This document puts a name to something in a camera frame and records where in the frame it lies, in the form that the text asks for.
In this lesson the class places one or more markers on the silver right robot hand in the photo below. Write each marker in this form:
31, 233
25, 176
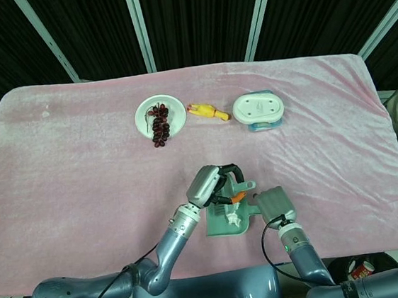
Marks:
274, 203

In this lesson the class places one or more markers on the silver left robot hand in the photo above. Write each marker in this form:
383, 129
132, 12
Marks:
203, 186

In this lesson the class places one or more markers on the green hand brush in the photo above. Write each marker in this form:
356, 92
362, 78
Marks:
243, 186

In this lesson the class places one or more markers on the green plastic dustpan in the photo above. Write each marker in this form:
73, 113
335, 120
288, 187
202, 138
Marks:
217, 225

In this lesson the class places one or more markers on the white paper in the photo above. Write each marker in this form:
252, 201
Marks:
233, 218

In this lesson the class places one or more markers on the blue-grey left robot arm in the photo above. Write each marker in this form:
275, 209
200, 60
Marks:
161, 259

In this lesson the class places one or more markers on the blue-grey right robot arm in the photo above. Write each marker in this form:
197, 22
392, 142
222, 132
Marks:
304, 255

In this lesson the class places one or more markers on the yellow rubber chicken toy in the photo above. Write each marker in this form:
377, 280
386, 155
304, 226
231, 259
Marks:
205, 111

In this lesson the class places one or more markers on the dark red grape bunch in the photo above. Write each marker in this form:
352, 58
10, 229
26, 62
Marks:
160, 124

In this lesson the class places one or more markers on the white round plate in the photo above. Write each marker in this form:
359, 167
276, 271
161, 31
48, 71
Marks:
177, 112

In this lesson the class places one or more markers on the white oval food container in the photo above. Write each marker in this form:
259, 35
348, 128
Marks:
257, 106

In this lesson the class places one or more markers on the red drink can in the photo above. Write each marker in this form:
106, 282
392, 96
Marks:
362, 270

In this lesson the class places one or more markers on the pink velvet table cloth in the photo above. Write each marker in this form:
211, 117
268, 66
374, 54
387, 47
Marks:
79, 161

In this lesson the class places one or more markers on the grey partition frame post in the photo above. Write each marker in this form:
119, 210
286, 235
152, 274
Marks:
259, 14
140, 27
48, 40
384, 19

